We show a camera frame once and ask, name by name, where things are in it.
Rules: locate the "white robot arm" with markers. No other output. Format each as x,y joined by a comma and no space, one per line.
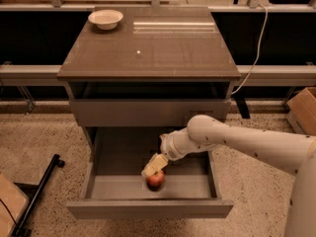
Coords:
290,152

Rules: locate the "black metal stand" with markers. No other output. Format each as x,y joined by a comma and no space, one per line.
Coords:
33,193

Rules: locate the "open middle drawer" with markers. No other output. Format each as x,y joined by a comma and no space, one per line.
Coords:
114,188

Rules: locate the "white bowl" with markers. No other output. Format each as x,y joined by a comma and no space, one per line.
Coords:
105,19

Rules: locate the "grey drawer cabinet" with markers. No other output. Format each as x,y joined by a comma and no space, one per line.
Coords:
165,44

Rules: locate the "grey top drawer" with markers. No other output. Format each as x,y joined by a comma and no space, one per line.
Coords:
147,103

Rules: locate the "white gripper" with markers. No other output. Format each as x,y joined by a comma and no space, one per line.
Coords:
167,146

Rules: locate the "red apple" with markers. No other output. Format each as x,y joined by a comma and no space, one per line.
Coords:
156,180

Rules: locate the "metal rail frame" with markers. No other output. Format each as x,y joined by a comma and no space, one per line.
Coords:
300,19

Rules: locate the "wooden board left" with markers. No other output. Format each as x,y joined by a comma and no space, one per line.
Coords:
13,203

